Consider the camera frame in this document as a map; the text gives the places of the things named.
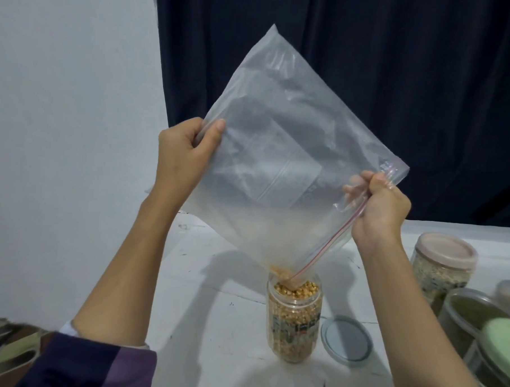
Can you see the person's left hand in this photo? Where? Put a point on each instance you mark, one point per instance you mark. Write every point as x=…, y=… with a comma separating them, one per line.
x=182, y=161

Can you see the person's right hand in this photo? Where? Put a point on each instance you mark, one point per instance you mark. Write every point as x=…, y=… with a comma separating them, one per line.
x=381, y=211

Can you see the pink round lid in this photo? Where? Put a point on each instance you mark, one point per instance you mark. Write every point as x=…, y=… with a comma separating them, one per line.
x=447, y=250

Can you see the transparent jar pink lid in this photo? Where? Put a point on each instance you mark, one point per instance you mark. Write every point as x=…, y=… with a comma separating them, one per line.
x=441, y=272

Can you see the zip bag of corn kernels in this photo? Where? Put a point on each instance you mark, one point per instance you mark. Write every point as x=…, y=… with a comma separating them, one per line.
x=286, y=139

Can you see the blue round lid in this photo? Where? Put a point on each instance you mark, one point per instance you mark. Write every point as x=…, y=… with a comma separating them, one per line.
x=347, y=339

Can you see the pile of green beans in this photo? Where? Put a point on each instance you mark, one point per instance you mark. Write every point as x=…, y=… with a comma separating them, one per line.
x=479, y=310

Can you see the transparent jar blue lid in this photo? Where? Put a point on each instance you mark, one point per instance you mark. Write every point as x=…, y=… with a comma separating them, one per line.
x=294, y=325

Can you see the green round lid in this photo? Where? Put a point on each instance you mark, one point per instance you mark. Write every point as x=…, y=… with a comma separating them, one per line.
x=508, y=349

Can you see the transparent jar green lid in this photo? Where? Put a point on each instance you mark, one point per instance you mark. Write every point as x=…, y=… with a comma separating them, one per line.
x=490, y=365

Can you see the person's right forearm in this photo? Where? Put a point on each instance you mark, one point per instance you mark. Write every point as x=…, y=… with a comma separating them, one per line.
x=412, y=319

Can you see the person's left forearm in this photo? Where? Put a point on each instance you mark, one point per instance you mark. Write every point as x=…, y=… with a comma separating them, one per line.
x=124, y=281

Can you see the dark navy curtain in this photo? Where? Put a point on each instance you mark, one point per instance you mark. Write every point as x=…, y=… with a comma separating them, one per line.
x=342, y=69

